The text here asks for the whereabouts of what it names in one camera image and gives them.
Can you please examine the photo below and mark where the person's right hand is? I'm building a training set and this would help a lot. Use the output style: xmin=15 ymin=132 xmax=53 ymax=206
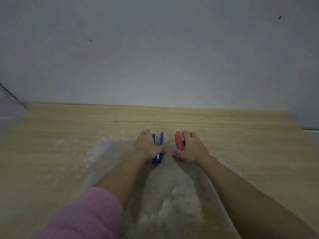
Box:
xmin=173 ymin=130 xmax=211 ymax=166

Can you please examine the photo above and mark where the person's left hand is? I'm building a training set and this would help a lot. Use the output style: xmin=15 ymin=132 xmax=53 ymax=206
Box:
xmin=134 ymin=129 xmax=166 ymax=161

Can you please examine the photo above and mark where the blue stapler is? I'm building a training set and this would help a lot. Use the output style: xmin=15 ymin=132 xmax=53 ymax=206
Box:
xmin=151 ymin=132 xmax=164 ymax=165

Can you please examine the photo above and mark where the red stapler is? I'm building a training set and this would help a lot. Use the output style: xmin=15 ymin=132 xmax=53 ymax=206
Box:
xmin=174 ymin=131 xmax=186 ymax=162

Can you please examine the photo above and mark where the person's right forearm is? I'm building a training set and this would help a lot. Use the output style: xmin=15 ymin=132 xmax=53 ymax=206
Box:
xmin=198 ymin=155 xmax=318 ymax=239

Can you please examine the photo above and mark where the person's left forearm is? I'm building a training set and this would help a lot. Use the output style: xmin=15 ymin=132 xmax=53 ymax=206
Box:
xmin=94 ymin=153 xmax=153 ymax=212

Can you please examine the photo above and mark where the pink sleeve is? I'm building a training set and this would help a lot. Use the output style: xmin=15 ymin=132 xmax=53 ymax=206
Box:
xmin=34 ymin=187 xmax=125 ymax=239

